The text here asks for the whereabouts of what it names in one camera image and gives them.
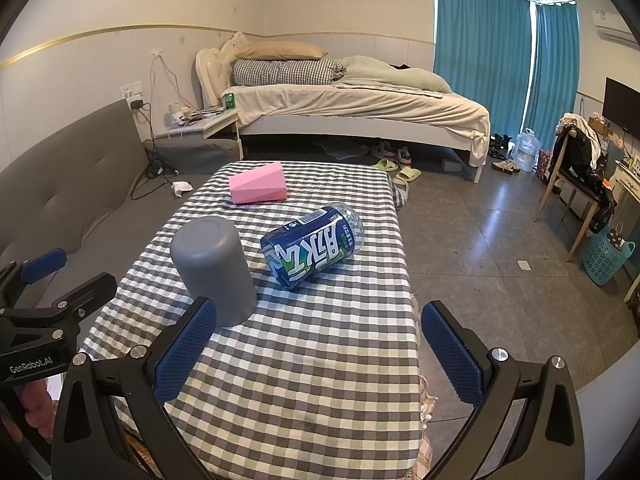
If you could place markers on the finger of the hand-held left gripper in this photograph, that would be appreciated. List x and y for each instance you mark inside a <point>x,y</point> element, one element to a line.
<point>45,265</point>
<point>85,294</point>

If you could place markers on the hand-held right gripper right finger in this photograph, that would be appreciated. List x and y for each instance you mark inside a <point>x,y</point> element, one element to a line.
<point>452,360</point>

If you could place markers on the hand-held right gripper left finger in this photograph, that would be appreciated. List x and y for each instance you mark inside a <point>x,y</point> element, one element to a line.
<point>185,355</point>

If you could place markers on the grey cup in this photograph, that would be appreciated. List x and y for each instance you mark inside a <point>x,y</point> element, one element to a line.
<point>210,270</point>

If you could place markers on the person's left hand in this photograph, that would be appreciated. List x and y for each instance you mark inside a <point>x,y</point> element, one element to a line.
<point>37,407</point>

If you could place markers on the grey sofa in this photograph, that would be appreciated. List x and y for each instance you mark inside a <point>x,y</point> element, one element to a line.
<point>65,200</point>

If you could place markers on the white card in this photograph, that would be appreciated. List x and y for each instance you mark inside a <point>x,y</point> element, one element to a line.
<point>524,264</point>

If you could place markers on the checked tablecloth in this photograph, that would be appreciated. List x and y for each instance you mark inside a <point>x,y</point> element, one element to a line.
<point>310,360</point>

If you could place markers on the crumpled white paper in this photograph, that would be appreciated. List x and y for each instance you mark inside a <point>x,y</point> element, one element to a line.
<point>181,188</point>

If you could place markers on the blue labelled plastic bottle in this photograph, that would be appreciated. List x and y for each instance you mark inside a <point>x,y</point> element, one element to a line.
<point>310,250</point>

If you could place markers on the blue laundry basket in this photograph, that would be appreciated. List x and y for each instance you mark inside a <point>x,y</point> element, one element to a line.
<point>605,257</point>

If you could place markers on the green slipper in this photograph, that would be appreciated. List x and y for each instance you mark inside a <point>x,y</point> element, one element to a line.
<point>384,166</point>
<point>409,175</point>

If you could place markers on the white sneaker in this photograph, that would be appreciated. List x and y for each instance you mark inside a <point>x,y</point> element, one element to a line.
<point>505,166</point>

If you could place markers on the grey sneakers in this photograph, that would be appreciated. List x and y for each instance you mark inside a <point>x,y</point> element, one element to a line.
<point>392,154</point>

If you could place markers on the wooden chair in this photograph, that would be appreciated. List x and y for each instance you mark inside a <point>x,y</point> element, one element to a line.
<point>575,180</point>

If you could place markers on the white nightstand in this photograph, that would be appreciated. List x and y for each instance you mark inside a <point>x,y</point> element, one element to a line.
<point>220,122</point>

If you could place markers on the clear water jug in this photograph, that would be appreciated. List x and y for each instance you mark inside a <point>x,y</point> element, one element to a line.
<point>526,152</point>

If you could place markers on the black shoes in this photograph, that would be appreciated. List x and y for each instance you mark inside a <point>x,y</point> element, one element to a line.
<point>500,145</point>

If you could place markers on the white cabinet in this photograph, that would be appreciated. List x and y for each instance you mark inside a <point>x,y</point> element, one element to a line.
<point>625,195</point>

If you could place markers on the green can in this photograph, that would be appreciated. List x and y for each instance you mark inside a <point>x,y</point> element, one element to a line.
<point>229,101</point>

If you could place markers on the black jacket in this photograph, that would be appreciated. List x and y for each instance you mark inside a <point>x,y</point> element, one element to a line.
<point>582,152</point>

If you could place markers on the white garment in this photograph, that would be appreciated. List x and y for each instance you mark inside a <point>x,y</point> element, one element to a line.
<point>575,121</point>

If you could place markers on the beige bed sheet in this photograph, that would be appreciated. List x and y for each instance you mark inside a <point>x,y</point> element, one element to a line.
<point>375,102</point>

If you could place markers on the pale green blanket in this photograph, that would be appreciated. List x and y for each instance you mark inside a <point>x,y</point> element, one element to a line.
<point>395,79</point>

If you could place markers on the checked pillow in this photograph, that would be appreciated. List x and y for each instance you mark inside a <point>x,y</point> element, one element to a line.
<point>285,71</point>

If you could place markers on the black television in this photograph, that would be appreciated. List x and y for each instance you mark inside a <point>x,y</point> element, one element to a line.
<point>622,107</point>

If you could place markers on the narrow teal curtain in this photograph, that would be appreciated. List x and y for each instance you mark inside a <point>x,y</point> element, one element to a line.
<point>550,65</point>

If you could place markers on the wide teal curtain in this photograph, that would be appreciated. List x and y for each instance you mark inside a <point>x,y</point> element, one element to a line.
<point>480,50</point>

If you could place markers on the beige pillow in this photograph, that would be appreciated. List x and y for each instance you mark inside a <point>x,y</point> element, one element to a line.
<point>280,50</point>

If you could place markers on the white air conditioner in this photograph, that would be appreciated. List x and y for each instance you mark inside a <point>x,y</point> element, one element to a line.
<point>612,27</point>

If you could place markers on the white wall socket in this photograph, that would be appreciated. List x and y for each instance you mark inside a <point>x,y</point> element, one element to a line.
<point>131,91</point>

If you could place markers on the white bed frame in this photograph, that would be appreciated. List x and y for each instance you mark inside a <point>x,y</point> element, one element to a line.
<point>350,132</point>

